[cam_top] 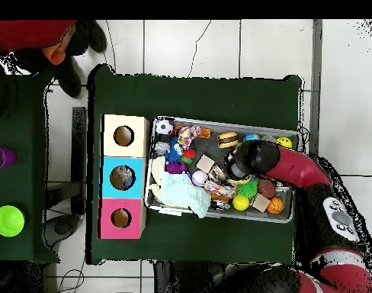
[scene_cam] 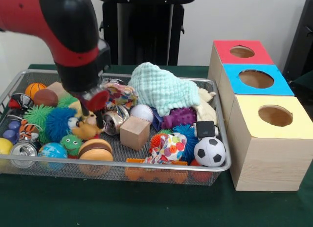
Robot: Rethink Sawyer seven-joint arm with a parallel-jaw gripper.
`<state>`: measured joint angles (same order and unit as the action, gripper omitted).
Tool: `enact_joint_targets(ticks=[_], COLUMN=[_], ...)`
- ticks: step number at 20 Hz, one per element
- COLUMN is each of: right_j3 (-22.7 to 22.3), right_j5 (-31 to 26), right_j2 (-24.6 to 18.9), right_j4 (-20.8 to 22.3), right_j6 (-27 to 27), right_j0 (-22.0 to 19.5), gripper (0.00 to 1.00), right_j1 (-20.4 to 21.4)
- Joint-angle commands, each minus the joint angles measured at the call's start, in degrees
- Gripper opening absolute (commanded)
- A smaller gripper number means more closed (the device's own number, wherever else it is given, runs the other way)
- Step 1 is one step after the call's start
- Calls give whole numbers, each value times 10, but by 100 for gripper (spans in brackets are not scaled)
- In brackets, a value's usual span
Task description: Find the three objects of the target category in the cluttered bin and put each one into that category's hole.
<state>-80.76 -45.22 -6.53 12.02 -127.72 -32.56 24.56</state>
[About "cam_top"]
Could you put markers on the small colourful fabric toy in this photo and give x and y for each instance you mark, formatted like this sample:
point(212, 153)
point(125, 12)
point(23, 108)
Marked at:
point(187, 135)

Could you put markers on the mint green cloth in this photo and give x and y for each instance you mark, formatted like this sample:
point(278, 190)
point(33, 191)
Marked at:
point(183, 194)

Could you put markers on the colourful printed packet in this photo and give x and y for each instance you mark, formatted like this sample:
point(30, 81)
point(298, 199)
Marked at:
point(219, 189)

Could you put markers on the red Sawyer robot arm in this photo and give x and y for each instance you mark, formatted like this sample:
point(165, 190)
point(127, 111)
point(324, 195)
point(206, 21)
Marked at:
point(296, 168)

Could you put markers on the clear mesh bin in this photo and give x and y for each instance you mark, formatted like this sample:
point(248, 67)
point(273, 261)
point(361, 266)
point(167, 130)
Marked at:
point(150, 201)

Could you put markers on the wooden box with three holes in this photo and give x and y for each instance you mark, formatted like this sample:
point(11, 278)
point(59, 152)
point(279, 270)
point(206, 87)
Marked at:
point(110, 177)

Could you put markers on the small wooden block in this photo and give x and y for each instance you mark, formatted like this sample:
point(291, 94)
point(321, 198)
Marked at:
point(205, 163)

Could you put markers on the small white baseball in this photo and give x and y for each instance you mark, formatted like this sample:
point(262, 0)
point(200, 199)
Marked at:
point(199, 177)

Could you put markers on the small soccer ball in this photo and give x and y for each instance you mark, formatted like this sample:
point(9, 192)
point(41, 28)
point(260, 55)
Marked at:
point(164, 127)

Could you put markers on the brown burger toy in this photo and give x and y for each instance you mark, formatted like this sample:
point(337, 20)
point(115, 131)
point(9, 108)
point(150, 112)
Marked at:
point(228, 140)

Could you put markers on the plain yellow ball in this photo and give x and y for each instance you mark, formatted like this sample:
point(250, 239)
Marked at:
point(240, 202)

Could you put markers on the small orange basketball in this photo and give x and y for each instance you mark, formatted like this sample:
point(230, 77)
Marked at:
point(275, 205)

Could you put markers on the yellow smiley ball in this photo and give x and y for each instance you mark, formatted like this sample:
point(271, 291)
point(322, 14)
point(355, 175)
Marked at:
point(284, 141)

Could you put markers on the purple cup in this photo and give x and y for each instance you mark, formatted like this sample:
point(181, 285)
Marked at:
point(0, 157)

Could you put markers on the person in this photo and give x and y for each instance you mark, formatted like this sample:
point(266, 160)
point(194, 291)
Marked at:
point(27, 33)

